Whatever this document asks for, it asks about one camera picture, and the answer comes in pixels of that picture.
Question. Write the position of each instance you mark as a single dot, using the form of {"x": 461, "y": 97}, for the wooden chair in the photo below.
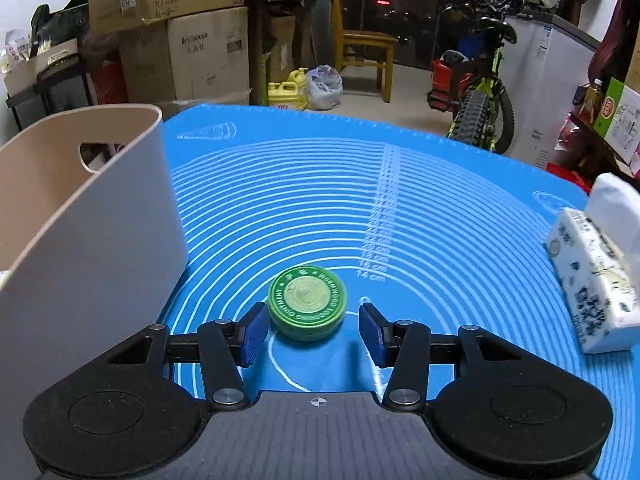
{"x": 361, "y": 48}

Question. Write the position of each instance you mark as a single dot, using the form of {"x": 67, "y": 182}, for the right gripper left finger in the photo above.
{"x": 224, "y": 346}

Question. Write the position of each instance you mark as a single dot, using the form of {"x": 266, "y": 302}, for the black metal shelf rack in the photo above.
{"x": 62, "y": 85}

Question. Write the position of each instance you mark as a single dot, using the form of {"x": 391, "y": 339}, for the white chest freezer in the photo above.
{"x": 541, "y": 73}

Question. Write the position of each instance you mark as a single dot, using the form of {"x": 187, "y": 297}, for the blue silicone baking mat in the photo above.
{"x": 423, "y": 228}

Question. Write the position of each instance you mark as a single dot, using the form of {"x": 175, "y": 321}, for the large cardboard box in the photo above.
{"x": 198, "y": 58}

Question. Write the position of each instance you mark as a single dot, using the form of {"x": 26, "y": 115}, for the beige plastic storage bin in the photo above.
{"x": 92, "y": 247}

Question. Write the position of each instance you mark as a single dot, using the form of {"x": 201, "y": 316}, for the yellow oil jug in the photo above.
{"x": 290, "y": 94}

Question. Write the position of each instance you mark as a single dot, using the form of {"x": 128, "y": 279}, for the white tissue pack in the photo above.
{"x": 595, "y": 253}

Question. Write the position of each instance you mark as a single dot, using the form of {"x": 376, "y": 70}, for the white plastic bag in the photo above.
{"x": 324, "y": 88}

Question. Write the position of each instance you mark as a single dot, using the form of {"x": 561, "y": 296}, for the red bucket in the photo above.
{"x": 448, "y": 85}

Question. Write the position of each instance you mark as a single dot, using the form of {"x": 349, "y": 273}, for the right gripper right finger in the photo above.
{"x": 403, "y": 346}

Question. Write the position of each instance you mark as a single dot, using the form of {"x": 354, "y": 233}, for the green black bicycle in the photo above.
{"x": 484, "y": 117}

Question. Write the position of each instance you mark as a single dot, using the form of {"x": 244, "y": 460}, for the green round ointment tin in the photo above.
{"x": 307, "y": 303}

